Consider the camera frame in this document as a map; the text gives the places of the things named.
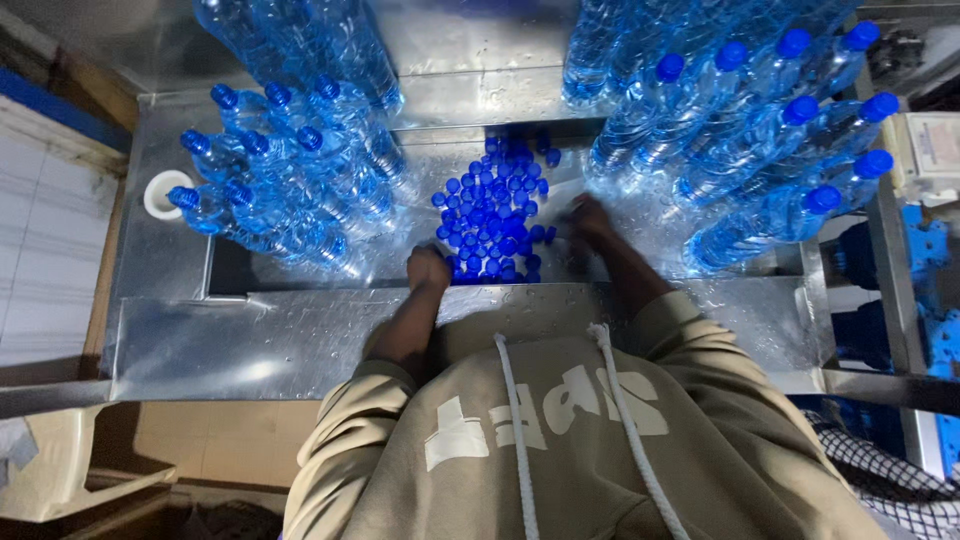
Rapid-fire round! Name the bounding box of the person's right hand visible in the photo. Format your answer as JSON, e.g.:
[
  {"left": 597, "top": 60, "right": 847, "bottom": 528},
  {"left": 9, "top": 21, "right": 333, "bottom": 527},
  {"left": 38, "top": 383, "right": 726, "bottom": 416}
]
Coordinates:
[{"left": 561, "top": 193, "right": 620, "bottom": 252}]

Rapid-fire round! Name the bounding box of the person's left hand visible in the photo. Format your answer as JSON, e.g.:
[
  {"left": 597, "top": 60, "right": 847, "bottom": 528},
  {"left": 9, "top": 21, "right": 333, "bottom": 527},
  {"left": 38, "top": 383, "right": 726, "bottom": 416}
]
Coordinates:
[{"left": 405, "top": 243, "right": 453, "bottom": 294}]

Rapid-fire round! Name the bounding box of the pile of blue bottle caps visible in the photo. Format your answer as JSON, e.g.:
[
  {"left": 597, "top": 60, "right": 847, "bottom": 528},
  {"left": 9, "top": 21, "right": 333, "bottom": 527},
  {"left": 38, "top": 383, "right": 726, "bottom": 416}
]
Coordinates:
[{"left": 431, "top": 133, "right": 564, "bottom": 286}]

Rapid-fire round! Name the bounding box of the cluster of capped water bottles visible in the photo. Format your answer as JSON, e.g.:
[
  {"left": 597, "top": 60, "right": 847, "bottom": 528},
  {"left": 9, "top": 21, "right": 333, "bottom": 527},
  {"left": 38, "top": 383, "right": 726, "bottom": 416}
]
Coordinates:
[
  {"left": 562, "top": 0, "right": 901, "bottom": 276},
  {"left": 166, "top": 73, "right": 421, "bottom": 280}
]

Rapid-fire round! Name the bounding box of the stainless steel work station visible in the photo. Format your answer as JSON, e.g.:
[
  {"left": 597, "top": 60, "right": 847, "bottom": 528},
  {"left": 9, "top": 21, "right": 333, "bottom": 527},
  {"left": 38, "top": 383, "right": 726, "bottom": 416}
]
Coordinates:
[{"left": 101, "top": 0, "right": 838, "bottom": 403}]

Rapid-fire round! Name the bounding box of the beige hoodie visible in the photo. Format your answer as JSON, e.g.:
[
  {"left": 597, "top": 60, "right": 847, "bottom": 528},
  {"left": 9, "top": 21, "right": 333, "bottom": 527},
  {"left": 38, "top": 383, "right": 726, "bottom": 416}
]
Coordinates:
[{"left": 283, "top": 291, "right": 890, "bottom": 540}]

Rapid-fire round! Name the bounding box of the row of clear water bottles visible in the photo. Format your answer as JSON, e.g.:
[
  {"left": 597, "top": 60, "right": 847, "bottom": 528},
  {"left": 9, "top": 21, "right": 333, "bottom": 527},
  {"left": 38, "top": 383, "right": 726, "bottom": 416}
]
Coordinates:
[{"left": 191, "top": 0, "right": 407, "bottom": 115}]

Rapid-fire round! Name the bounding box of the white round cup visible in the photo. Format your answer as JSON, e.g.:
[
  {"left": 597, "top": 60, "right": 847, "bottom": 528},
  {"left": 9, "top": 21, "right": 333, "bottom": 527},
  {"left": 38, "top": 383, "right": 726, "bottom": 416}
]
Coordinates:
[{"left": 143, "top": 170, "right": 197, "bottom": 222}]

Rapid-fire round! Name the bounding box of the brown cardboard sheet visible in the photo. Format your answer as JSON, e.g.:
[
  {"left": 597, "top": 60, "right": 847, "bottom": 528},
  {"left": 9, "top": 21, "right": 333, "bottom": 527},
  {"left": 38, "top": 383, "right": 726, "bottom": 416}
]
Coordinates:
[{"left": 88, "top": 400, "right": 324, "bottom": 490}]

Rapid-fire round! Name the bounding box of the blue machine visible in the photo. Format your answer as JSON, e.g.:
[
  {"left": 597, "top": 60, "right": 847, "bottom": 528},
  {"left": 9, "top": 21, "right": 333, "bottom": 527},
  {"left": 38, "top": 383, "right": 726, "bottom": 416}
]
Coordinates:
[{"left": 828, "top": 202, "right": 960, "bottom": 481}]

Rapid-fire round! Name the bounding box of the white box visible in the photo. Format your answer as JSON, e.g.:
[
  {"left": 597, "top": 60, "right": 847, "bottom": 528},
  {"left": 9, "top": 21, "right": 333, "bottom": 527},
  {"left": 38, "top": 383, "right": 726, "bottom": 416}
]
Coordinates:
[{"left": 883, "top": 111, "right": 960, "bottom": 209}]

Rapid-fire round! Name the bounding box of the black white checked cloth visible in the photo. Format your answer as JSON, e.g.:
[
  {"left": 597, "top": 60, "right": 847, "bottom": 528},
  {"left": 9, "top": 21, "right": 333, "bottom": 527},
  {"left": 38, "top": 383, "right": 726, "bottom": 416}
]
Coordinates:
[{"left": 801, "top": 408, "right": 960, "bottom": 540}]

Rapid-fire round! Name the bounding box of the beige plastic chair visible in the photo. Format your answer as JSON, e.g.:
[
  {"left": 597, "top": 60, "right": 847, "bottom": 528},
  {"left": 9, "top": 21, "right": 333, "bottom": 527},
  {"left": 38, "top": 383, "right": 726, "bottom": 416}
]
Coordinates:
[{"left": 0, "top": 405, "right": 180, "bottom": 525}]

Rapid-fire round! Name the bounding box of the white hoodie drawstring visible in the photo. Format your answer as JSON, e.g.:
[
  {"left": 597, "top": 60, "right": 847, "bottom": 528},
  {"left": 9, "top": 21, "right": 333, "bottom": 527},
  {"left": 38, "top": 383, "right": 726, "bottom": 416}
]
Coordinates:
[
  {"left": 492, "top": 333, "right": 542, "bottom": 540},
  {"left": 585, "top": 322, "right": 692, "bottom": 540}
]

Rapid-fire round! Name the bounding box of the grey metal frame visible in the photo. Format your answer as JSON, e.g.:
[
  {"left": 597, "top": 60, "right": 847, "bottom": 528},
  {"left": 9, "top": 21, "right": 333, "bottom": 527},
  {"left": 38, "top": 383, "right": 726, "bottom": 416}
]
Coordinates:
[{"left": 821, "top": 52, "right": 960, "bottom": 475}]

